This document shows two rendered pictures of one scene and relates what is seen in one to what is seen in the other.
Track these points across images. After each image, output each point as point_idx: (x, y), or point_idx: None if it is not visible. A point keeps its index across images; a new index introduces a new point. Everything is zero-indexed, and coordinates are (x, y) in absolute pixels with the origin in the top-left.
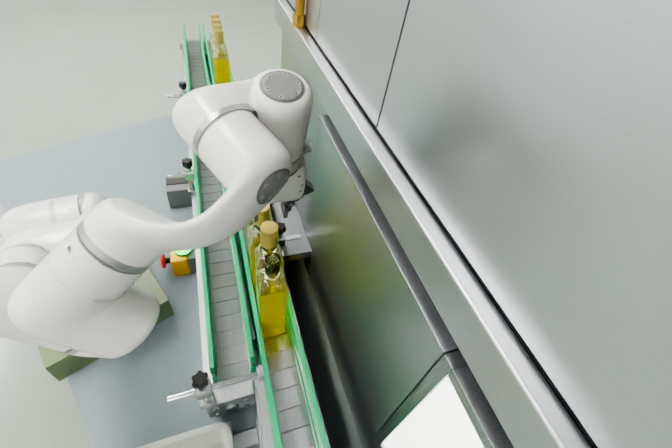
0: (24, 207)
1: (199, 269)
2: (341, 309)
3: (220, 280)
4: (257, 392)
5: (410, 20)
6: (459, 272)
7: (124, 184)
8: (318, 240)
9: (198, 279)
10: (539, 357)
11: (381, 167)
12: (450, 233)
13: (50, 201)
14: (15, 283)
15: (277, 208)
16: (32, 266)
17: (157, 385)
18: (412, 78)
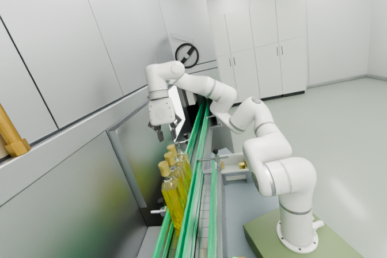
0: (296, 162)
1: (219, 224)
2: (162, 155)
3: (208, 214)
4: (203, 171)
5: (112, 57)
6: None
7: None
8: (150, 175)
9: (220, 218)
10: None
11: (137, 93)
12: (143, 85)
13: (283, 165)
14: (243, 101)
15: None
16: (258, 126)
17: (248, 203)
18: (121, 69)
